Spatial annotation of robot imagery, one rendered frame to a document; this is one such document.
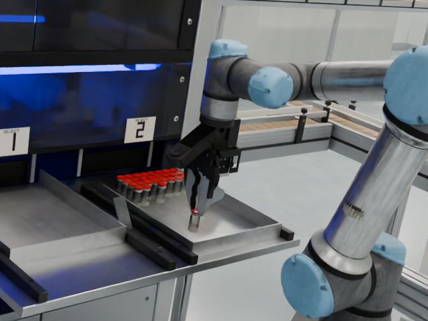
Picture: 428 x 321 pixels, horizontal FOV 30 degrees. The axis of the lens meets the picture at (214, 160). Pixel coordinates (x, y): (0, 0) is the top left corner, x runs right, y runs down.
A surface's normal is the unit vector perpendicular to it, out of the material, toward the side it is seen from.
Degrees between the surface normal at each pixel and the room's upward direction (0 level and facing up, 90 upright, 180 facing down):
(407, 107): 84
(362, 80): 86
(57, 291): 0
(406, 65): 83
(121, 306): 90
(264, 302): 0
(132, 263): 0
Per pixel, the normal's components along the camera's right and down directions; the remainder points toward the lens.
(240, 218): 0.16, -0.93
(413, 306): -0.73, 0.10
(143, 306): 0.66, 0.34
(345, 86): -0.69, 0.43
